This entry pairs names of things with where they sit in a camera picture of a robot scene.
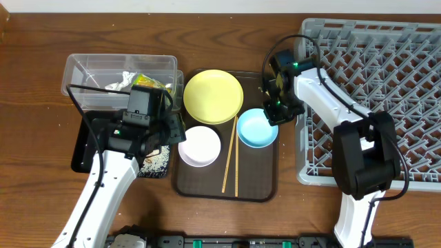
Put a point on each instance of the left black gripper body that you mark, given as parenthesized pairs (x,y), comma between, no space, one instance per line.
(176,128)

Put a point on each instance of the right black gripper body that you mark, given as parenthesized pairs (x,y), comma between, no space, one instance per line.
(283,109)

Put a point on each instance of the light blue bowl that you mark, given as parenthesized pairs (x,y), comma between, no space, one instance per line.
(254,130)

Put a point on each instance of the white bowl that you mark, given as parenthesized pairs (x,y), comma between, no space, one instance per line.
(201,148)

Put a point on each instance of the green snack wrapper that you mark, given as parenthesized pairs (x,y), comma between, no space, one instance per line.
(146,81)

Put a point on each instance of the yellow plate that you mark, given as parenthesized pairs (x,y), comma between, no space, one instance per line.
(213,97)

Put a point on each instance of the white tissue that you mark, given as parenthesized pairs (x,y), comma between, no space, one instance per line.
(123,84)

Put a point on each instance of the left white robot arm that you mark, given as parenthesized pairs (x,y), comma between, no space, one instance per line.
(118,175)

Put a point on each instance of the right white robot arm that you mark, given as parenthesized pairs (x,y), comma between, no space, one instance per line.
(364,159)

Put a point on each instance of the black waste tray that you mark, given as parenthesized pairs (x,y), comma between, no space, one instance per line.
(85,150)

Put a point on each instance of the grey dishwasher rack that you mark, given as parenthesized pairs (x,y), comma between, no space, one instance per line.
(392,67)

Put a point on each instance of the spilled rice pile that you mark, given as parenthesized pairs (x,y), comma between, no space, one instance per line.
(157,162)

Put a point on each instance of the left wooden chopstick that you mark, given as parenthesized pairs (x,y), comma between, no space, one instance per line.
(231,142)

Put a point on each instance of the dark brown serving tray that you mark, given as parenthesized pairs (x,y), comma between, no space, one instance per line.
(257,170)

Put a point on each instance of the clear plastic bin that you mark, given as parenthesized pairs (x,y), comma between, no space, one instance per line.
(98,70)

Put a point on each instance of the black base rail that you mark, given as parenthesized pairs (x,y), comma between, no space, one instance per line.
(134,236)

